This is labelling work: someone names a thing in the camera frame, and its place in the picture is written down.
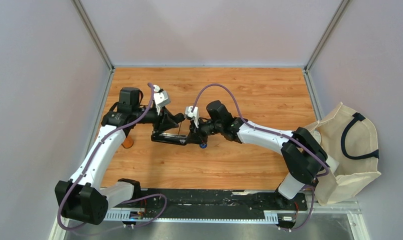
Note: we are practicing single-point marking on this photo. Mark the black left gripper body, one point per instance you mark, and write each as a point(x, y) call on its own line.
point(153, 117)

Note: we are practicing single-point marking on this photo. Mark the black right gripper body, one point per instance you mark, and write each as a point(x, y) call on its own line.
point(208, 128)

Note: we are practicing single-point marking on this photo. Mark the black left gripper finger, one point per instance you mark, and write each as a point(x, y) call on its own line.
point(162, 127)
point(174, 120)

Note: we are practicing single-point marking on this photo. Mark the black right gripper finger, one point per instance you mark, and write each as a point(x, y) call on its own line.
point(194, 126)
point(195, 138)

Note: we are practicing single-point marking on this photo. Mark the black stapler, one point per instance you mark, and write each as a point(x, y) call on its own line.
point(170, 138)

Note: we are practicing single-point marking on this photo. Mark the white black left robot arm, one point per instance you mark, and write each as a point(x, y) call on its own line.
point(81, 198)

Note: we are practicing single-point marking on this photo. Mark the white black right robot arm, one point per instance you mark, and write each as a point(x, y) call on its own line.
point(303, 155)

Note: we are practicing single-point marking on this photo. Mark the orange round object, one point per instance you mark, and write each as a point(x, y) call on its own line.
point(128, 142)

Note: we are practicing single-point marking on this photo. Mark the beige tote bag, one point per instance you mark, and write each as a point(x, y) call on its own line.
point(351, 141)

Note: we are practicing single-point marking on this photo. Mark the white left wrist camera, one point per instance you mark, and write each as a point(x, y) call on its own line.
point(161, 98)

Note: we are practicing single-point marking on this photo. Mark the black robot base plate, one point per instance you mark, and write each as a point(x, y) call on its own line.
point(169, 193)

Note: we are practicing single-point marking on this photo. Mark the aluminium frame rail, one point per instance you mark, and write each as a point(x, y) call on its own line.
point(245, 209)

